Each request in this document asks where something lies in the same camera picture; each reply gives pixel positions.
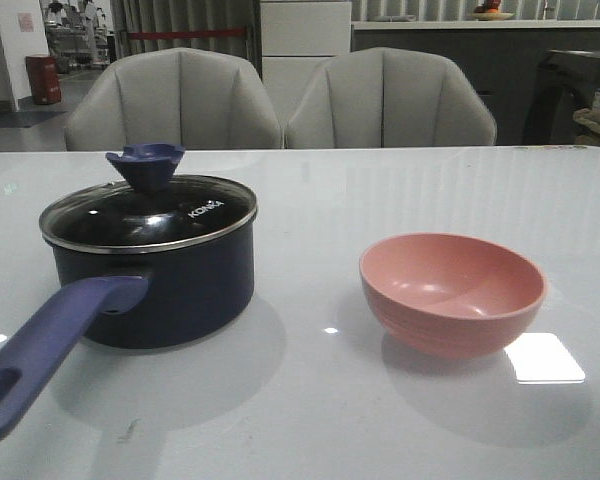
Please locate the pink plastic bowl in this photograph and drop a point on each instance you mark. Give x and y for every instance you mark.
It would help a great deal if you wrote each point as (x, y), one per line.
(451, 296)

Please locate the glass lid with blue knob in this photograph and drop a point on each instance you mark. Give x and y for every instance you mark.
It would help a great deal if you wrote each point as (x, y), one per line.
(151, 209)

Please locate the right grey upholstered chair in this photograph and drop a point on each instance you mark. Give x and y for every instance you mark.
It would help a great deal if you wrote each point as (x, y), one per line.
(389, 98)

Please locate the grey upholstered chair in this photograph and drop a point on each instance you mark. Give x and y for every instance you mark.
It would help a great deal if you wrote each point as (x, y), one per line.
(198, 99)
(389, 98)

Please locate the left grey upholstered chair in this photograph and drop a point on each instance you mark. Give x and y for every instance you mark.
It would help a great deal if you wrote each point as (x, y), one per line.
(198, 99)

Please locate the white cabinet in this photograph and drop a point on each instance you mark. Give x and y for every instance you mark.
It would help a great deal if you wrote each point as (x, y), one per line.
(295, 37)

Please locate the red barrier strip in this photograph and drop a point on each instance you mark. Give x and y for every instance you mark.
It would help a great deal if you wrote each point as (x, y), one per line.
(198, 34)

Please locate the grey counter with white top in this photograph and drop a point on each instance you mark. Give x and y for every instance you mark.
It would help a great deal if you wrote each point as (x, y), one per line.
(499, 58)

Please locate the fruit plate on counter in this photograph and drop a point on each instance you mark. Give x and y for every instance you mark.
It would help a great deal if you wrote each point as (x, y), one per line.
(490, 10)

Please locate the red bin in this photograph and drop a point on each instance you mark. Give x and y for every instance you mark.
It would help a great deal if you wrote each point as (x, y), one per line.
(43, 79)

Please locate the dark appliance at right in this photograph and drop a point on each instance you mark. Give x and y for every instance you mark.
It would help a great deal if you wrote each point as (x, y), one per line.
(566, 81)

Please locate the dark blue saucepan purple handle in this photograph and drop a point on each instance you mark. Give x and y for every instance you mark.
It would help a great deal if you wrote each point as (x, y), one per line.
(130, 301)

